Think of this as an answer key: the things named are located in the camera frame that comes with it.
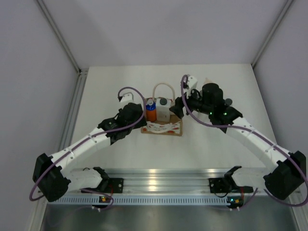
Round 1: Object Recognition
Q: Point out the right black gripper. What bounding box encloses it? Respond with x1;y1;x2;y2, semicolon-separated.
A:
170;86;213;119

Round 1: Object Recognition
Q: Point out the burlap watermelon canvas bag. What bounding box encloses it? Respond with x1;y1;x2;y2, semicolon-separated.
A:
141;82;183;136

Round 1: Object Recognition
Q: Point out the grey pump bottle beige cap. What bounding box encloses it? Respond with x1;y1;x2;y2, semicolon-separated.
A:
204;78;213;84

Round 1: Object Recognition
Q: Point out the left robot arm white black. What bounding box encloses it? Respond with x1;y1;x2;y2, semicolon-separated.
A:
33;103;146;202

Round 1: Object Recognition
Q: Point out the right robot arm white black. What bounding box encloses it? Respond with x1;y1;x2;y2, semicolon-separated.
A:
170;83;307;200

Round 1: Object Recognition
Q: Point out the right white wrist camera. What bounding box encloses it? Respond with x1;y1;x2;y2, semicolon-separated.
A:
183;75;198;95

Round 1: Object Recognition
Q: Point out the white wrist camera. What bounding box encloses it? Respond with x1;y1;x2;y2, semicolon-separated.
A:
183;75;198;95
118;92;134;103

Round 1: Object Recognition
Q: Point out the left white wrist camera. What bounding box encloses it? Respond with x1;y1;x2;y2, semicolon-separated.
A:
118;92;134;103

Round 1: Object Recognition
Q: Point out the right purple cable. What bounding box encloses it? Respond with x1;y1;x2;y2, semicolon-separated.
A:
180;75;308;207

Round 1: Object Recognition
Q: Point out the purple cable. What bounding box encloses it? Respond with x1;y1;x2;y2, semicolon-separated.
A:
180;75;308;207
28;87;145;202

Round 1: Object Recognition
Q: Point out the aluminium mounting rail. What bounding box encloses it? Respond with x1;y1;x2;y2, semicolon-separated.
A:
37;168;301;195

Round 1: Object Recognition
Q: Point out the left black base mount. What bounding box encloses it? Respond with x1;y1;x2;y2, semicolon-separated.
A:
105;178;124;194

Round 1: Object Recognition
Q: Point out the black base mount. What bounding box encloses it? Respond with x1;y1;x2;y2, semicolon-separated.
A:
105;178;124;194
208;178;230;194

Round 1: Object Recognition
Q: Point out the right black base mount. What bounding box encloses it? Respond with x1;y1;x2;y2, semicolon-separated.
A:
208;178;230;194

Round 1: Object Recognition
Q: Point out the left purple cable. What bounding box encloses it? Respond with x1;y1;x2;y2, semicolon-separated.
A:
28;87;145;202

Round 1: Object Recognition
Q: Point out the white slotted cable duct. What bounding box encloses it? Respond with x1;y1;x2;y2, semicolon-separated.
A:
51;194;243;206

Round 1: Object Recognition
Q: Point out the right aluminium frame post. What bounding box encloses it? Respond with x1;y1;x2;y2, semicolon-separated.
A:
251;0;295;69

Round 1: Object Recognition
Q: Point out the aluminium frame post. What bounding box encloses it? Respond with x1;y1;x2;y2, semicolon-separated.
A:
34;0;81;74
251;0;295;69

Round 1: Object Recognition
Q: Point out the left aluminium frame post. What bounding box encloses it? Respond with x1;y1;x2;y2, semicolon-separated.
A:
34;0;81;74

